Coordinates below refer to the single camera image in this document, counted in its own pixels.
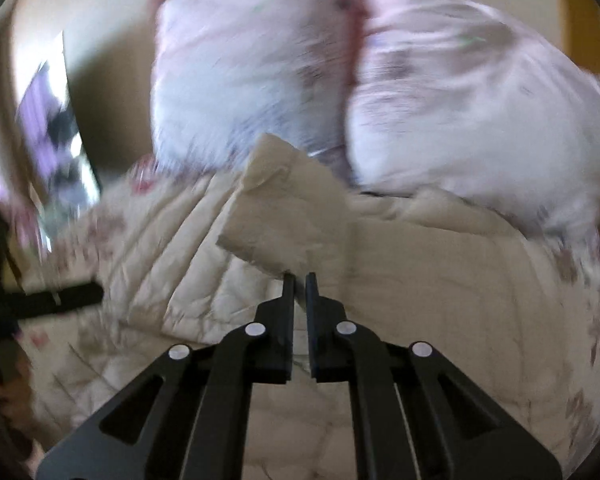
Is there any cream quilted blanket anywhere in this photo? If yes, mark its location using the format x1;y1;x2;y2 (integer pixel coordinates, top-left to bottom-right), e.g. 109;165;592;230
70;132;581;480

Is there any person's left hand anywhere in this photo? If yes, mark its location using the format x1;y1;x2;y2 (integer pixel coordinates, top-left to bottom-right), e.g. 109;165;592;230
0;352;43;463

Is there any dark framed screen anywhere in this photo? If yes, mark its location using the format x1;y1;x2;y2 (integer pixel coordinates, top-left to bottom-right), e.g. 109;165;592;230
12;30;103;266

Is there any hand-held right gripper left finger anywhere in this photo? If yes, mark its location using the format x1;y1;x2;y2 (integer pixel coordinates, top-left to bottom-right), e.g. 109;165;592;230
36;272;296;480

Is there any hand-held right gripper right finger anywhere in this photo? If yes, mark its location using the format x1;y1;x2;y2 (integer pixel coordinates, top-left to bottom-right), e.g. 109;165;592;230
305;272;563;480

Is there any pink floral pillow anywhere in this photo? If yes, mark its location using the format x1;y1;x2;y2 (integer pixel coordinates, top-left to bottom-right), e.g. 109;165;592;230
150;0;368;181
342;0;600;243

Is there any floral bed sheet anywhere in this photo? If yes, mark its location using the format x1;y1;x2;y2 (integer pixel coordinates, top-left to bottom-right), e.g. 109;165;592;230
10;157;600;471

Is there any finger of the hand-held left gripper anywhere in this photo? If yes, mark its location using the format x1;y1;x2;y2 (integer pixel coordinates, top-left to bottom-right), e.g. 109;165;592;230
14;281;105;321

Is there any yellow wooden board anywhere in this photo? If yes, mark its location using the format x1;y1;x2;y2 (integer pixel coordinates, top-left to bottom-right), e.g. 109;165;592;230
560;0;600;82

